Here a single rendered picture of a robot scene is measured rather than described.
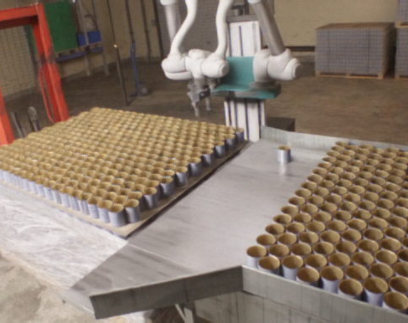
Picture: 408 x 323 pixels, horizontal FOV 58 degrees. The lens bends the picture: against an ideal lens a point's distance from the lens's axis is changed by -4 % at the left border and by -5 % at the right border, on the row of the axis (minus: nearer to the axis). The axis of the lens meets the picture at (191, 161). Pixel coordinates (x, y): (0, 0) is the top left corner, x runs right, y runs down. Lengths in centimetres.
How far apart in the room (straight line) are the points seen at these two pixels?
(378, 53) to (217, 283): 760
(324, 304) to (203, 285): 37
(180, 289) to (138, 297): 13
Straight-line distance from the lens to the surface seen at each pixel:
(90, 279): 146
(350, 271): 129
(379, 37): 847
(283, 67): 258
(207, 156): 205
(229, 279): 126
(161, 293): 125
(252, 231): 154
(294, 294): 121
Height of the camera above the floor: 196
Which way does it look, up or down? 24 degrees down
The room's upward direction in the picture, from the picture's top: 8 degrees counter-clockwise
